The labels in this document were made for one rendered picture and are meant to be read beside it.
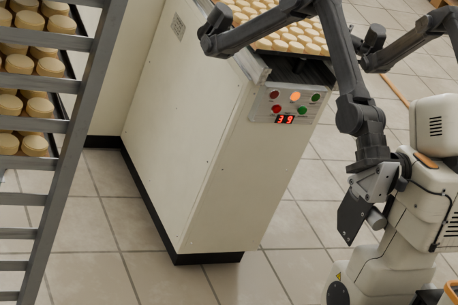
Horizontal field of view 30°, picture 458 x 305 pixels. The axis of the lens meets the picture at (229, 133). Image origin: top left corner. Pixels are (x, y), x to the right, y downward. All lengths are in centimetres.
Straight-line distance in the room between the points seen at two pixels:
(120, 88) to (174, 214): 60
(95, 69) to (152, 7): 173
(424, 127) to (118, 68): 155
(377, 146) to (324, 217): 172
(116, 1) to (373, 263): 111
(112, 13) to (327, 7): 88
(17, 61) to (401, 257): 114
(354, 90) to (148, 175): 135
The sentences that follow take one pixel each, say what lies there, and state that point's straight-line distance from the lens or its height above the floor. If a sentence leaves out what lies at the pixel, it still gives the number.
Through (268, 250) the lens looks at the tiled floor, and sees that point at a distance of 341.
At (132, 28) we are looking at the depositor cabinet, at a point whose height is 59.
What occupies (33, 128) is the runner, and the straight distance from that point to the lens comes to 160.
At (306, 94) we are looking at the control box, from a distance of 276.
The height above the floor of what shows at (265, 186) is 40.
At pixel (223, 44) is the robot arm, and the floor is 97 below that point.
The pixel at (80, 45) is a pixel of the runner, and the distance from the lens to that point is 152.
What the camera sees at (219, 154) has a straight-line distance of 281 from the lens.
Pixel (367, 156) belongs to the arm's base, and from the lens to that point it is 204.
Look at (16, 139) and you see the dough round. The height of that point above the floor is 106.
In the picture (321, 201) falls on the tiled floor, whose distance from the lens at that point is 383.
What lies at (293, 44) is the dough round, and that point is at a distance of 269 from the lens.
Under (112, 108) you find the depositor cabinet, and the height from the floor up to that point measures 22.
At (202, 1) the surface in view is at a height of 86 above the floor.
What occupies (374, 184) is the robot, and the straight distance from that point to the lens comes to 203.
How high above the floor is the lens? 204
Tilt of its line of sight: 31 degrees down
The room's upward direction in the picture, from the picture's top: 23 degrees clockwise
